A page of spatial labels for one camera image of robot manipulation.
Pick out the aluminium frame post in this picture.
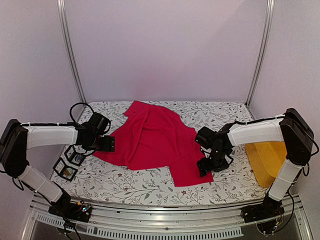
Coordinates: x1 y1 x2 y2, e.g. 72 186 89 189
56 0 87 103
245 0 275 108

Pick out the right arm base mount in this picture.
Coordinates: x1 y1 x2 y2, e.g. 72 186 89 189
240 198 285 223

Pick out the yellow plastic basket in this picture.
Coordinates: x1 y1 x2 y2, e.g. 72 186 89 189
244 141 287 188

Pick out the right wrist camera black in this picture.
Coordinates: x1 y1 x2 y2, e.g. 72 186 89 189
195 126 217 150

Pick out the red polo shirt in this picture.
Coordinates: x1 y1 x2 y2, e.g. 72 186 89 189
94 101 213 187

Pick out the brooch box with blue brooch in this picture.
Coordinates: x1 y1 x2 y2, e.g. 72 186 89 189
64 145 86 167

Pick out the left aluminium frame post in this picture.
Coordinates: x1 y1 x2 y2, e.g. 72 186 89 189
56 0 87 103

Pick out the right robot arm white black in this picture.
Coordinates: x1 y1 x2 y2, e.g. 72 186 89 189
195 108 318 218

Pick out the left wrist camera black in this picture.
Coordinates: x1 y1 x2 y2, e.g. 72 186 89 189
87 112 111 136

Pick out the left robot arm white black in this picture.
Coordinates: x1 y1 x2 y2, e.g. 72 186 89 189
0 119 116 217

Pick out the left black looped cable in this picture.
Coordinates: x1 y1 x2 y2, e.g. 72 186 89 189
68 102 95 125

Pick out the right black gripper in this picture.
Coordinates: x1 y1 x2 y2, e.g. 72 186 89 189
196 148 229 178

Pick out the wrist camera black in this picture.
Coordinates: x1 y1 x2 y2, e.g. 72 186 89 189
87 112 111 136
195 126 217 150

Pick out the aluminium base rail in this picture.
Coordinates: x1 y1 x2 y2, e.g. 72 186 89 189
22 194 315 240

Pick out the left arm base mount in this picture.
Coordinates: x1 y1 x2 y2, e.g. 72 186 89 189
48 200 92 223

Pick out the brooch box with orange brooch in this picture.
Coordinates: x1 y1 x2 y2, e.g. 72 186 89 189
52 157 78 182

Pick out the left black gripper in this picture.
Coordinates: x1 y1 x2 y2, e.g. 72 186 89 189
86 135 115 152

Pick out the floral patterned table mat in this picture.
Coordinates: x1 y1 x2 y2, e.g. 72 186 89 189
51 101 266 207

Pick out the right aluminium frame post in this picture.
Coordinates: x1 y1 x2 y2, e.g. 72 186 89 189
245 0 275 108

